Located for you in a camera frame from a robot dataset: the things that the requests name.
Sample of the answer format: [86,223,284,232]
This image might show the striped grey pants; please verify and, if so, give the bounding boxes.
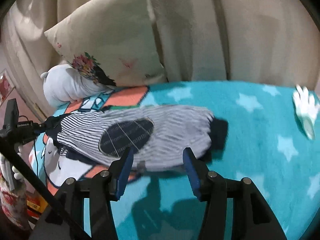
[46,105,228,172]

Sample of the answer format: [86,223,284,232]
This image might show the grey plush toy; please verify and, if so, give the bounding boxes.
[41,64,112,107]

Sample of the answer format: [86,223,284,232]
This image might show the teal cartoon fleece blanket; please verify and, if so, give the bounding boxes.
[28,80,320,240]

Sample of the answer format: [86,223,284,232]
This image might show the white glove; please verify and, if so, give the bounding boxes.
[292,85,319,140]

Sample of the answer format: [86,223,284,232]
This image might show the beige floral cushion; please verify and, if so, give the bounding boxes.
[44,0,167,87]

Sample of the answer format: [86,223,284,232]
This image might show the beige curtain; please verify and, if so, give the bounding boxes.
[1,0,319,117]

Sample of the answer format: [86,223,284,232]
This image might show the black cable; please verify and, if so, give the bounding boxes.
[0,139,91,240]

